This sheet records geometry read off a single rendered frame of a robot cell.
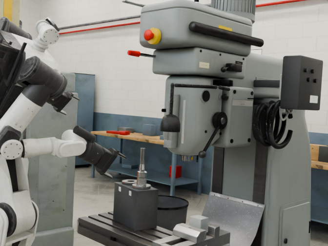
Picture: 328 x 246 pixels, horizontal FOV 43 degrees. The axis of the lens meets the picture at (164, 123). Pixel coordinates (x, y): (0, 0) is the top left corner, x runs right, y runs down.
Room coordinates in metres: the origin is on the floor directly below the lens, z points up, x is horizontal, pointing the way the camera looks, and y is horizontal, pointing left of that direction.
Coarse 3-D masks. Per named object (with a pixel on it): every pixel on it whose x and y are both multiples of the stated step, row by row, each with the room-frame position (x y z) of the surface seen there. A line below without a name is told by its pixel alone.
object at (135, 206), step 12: (132, 180) 2.09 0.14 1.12; (120, 192) 2.03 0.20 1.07; (132, 192) 1.94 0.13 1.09; (144, 192) 1.93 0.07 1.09; (156, 192) 1.97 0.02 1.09; (120, 204) 2.03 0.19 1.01; (132, 204) 1.94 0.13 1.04; (144, 204) 1.93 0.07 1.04; (156, 204) 1.97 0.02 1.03; (120, 216) 2.03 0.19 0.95; (132, 216) 1.93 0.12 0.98; (144, 216) 1.94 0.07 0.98; (156, 216) 1.97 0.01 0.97; (132, 228) 1.93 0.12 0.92; (144, 228) 1.94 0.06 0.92
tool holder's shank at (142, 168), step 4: (144, 148) 1.98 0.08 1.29; (144, 152) 1.98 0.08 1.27; (140, 156) 1.99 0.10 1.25; (144, 156) 1.98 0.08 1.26; (140, 160) 1.99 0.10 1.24; (144, 160) 1.99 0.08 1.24; (140, 164) 1.98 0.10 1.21; (144, 164) 1.99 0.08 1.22; (140, 168) 1.98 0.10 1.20; (144, 168) 1.98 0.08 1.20
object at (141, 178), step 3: (138, 174) 1.97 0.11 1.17; (141, 174) 1.97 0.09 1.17; (144, 174) 1.97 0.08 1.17; (138, 177) 1.97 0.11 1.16; (141, 177) 1.97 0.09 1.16; (144, 177) 1.97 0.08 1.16; (138, 180) 1.97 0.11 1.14; (141, 180) 1.97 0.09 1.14; (144, 180) 1.97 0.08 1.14; (138, 183) 1.97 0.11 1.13; (141, 183) 1.97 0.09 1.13; (144, 183) 1.97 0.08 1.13
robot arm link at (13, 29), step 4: (12, 24) 1.81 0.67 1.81; (12, 28) 1.81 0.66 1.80; (16, 28) 1.83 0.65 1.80; (20, 28) 1.87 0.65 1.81; (12, 32) 1.81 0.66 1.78; (16, 32) 1.82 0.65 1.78; (20, 32) 1.84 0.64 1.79; (24, 32) 1.87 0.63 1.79; (24, 36) 1.86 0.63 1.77; (28, 36) 1.88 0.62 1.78
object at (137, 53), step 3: (129, 51) 1.62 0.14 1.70; (132, 51) 1.62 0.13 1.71; (135, 51) 1.63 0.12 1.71; (138, 51) 1.65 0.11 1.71; (129, 54) 1.62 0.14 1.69; (132, 54) 1.62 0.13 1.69; (135, 54) 1.63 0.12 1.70; (138, 54) 1.64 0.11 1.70; (141, 54) 1.66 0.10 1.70; (144, 54) 1.67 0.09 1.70; (147, 54) 1.69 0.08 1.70; (150, 57) 1.70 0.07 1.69; (153, 57) 1.71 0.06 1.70
